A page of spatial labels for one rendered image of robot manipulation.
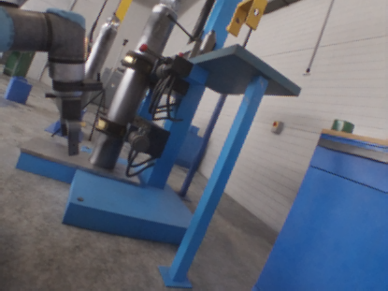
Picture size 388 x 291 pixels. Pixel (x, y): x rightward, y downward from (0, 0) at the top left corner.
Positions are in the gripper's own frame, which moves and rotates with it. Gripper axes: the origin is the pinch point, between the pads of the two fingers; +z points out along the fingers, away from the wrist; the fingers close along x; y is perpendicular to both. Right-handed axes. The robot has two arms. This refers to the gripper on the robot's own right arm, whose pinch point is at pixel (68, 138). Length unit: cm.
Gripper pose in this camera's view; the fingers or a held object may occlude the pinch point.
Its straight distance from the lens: 72.1
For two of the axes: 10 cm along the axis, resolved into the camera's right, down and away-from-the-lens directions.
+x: 5.8, 3.6, -7.3
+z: -1.5, 9.3, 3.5
